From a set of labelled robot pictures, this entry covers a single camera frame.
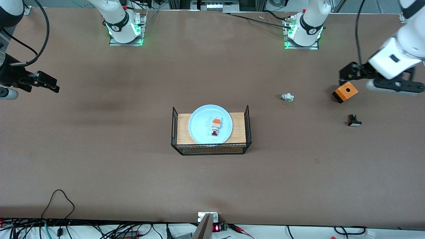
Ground red push button switch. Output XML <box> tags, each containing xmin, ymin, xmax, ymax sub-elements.
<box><xmin>211</xmin><ymin>117</ymin><xmax>223</xmax><ymax>137</ymax></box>

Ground light blue round plate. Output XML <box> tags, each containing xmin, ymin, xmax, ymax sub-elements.
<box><xmin>188</xmin><ymin>105</ymin><xmax>233</xmax><ymax>145</ymax></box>

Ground orange button box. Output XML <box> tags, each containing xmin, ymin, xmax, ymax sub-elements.
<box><xmin>332</xmin><ymin>82</ymin><xmax>359</xmax><ymax>104</ymax></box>

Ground wooden board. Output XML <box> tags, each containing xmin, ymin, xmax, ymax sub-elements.
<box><xmin>177</xmin><ymin>112</ymin><xmax>247</xmax><ymax>148</ymax></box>

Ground red clip leads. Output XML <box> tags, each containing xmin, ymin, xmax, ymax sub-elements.
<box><xmin>228</xmin><ymin>224</ymin><xmax>255</xmax><ymax>239</ymax></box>

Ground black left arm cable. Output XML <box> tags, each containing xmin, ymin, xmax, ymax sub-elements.
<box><xmin>355</xmin><ymin>0</ymin><xmax>364</xmax><ymax>66</ymax></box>

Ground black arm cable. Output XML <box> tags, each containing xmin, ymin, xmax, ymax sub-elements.
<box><xmin>355</xmin><ymin>0</ymin><xmax>364</xmax><ymax>66</ymax></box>
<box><xmin>0</xmin><ymin>0</ymin><xmax>50</xmax><ymax>66</ymax></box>

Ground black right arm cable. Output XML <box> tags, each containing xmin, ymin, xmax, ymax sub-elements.
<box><xmin>0</xmin><ymin>0</ymin><xmax>50</xmax><ymax>66</ymax></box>

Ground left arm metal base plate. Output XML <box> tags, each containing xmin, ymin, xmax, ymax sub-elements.
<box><xmin>284</xmin><ymin>17</ymin><xmax>320</xmax><ymax>50</ymax></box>

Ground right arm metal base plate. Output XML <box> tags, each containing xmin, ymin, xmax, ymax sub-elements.
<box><xmin>109</xmin><ymin>15</ymin><xmax>144</xmax><ymax>46</ymax></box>

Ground black cable across table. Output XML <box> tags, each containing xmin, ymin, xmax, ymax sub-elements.
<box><xmin>225</xmin><ymin>13</ymin><xmax>295</xmax><ymax>28</ymax></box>

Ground black looped cable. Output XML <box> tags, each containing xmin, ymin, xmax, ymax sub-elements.
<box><xmin>41</xmin><ymin>189</ymin><xmax>75</xmax><ymax>221</ymax></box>

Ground aluminium frame rig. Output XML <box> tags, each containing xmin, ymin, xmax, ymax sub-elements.
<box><xmin>168</xmin><ymin>0</ymin><xmax>267</xmax><ymax>13</ymax></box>

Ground black coiled cable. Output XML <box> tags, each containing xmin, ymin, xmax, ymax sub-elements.
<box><xmin>333</xmin><ymin>225</ymin><xmax>368</xmax><ymax>236</ymax></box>

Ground black wire basket rack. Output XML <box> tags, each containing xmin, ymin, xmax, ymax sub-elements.
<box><xmin>171</xmin><ymin>105</ymin><xmax>252</xmax><ymax>156</ymax></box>

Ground tangled black cable bundle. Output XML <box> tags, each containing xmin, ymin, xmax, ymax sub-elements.
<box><xmin>0</xmin><ymin>217</ymin><xmax>200</xmax><ymax>239</ymax></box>

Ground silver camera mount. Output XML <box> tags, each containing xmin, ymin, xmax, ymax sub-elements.
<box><xmin>192</xmin><ymin>212</ymin><xmax>219</xmax><ymax>239</ymax></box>

